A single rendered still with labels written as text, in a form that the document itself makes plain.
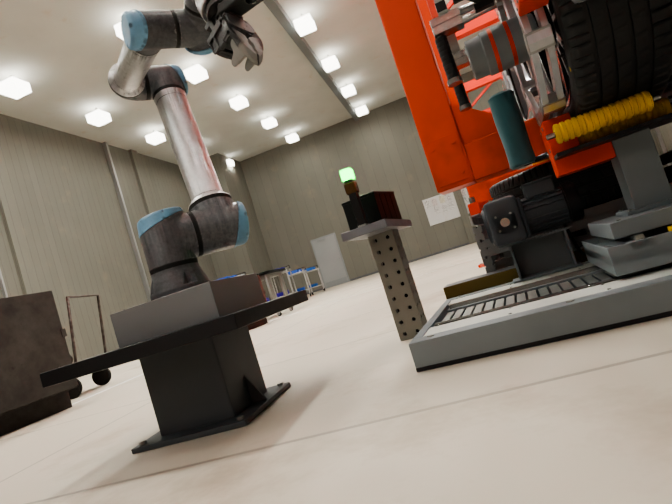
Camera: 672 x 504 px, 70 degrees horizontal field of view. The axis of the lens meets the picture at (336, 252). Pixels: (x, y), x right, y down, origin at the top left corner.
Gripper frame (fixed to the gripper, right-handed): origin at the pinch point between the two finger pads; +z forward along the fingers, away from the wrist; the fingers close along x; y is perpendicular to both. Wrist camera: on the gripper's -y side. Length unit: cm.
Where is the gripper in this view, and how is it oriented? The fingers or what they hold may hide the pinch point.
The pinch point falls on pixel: (257, 58)
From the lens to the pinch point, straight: 112.1
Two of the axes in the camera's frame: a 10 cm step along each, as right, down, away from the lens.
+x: -6.7, 0.1, -7.4
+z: 4.5, 8.0, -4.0
